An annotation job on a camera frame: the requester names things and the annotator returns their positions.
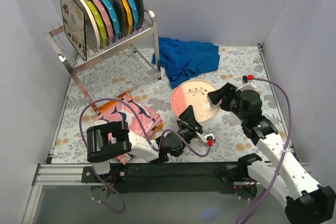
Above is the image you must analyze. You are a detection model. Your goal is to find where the pink cream round plate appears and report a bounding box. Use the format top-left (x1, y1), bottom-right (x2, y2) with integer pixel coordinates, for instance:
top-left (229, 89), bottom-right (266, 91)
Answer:
top-left (171, 79), bottom-right (219, 123)

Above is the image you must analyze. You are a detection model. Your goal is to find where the square floral plate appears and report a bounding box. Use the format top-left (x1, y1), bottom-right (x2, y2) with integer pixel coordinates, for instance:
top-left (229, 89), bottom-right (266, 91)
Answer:
top-left (60, 0), bottom-right (87, 60)

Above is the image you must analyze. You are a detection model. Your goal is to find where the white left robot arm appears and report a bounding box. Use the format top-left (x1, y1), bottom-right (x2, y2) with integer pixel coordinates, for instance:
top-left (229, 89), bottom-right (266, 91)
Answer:
top-left (86, 105), bottom-right (207, 182)

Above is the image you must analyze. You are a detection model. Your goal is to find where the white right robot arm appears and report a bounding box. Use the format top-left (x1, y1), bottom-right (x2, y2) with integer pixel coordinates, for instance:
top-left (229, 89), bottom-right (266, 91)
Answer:
top-left (207, 81), bottom-right (335, 223)

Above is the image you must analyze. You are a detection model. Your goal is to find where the steel dish rack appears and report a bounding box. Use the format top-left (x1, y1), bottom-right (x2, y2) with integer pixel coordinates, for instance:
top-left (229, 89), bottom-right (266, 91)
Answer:
top-left (45, 7), bottom-right (162, 114)

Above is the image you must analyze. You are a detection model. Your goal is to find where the pink patterned cloth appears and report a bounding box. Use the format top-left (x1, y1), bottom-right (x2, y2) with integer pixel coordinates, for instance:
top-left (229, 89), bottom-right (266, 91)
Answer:
top-left (92, 96), bottom-right (163, 165)

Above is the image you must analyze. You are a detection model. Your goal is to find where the blue cloth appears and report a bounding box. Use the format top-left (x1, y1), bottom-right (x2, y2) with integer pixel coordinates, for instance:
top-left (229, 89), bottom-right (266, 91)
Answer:
top-left (159, 37), bottom-right (220, 89)

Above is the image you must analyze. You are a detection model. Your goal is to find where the floral tablecloth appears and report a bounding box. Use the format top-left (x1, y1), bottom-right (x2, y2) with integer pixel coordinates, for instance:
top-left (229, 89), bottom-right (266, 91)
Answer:
top-left (52, 46), bottom-right (287, 164)

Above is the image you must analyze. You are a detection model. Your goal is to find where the blue polka dot plate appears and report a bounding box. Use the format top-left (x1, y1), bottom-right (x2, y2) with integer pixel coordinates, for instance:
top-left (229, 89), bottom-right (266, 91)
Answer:
top-left (99, 0), bottom-right (121, 40)

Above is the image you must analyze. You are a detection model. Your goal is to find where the green polka dot plate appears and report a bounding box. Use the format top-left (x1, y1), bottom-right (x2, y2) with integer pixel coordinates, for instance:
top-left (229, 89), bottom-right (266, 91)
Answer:
top-left (84, 0), bottom-right (108, 48)

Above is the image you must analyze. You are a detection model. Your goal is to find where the yellow plate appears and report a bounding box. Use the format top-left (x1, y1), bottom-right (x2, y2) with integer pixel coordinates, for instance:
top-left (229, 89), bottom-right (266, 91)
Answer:
top-left (121, 0), bottom-right (133, 35)

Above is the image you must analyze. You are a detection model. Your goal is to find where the pink polka dot plate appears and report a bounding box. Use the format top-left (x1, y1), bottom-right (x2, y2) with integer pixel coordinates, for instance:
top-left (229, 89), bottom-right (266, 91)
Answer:
top-left (87, 0), bottom-right (113, 46)

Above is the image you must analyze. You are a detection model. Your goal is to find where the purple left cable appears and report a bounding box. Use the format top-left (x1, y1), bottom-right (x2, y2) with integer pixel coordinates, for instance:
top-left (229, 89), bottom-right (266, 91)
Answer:
top-left (78, 97), bottom-right (214, 214)

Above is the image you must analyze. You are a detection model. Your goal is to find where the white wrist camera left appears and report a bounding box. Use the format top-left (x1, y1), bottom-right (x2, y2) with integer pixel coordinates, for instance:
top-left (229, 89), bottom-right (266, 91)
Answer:
top-left (196, 132), bottom-right (216, 146)

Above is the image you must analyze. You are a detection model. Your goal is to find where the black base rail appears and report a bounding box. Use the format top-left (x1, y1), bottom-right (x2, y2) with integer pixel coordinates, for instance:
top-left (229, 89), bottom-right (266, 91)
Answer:
top-left (81, 162), bottom-right (263, 195)

